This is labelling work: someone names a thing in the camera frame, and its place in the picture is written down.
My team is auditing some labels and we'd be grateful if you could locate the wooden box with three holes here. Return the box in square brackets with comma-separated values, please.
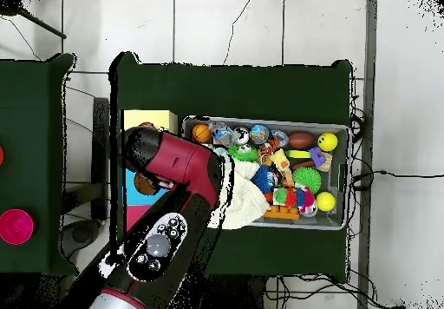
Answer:
[123, 109, 179, 233]

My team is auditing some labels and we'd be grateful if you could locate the blue spiky ball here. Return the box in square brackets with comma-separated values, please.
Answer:
[251, 165, 275, 194]

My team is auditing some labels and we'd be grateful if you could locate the green fuzzy toy with eyes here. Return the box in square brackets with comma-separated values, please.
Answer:
[228, 144, 260, 163]

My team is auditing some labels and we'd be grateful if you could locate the cream yellow cloth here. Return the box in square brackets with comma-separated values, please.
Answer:
[221, 159, 273, 230]

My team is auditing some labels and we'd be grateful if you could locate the yellow smiley ball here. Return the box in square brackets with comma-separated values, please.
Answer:
[317, 131, 340, 153]

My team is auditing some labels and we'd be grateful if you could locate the clear mesh bin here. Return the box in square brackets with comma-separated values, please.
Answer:
[181, 116, 350, 231]

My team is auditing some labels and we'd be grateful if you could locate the orange toy brick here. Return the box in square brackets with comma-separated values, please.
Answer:
[263, 206, 301, 221]

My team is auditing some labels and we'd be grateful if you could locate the brown toy football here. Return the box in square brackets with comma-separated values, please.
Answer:
[288, 131, 316, 150]

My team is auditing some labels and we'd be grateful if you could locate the black tripod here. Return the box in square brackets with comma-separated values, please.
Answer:
[0, 0, 69, 41]

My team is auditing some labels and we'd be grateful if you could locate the side table with green cloth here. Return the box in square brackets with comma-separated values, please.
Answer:
[0, 53, 77, 277]

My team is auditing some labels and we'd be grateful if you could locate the green spiky ball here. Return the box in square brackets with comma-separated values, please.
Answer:
[291, 166, 323, 194]

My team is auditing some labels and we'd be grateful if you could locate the pink disc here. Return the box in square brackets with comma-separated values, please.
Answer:
[0, 208, 36, 247]

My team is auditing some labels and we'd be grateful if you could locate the small orange basketball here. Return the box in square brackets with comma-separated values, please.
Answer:
[192, 123, 212, 144]

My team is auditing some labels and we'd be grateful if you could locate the globe print ball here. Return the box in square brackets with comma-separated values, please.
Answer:
[250, 124, 271, 144]

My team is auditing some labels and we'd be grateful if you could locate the plain yellow ball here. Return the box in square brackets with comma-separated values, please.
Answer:
[315, 191, 337, 213]

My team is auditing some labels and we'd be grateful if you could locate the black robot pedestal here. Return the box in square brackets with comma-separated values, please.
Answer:
[193, 273, 278, 309]

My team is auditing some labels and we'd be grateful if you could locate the multicolour fuzzy caterpillar toy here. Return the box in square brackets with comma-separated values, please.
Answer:
[272, 187, 317, 211]

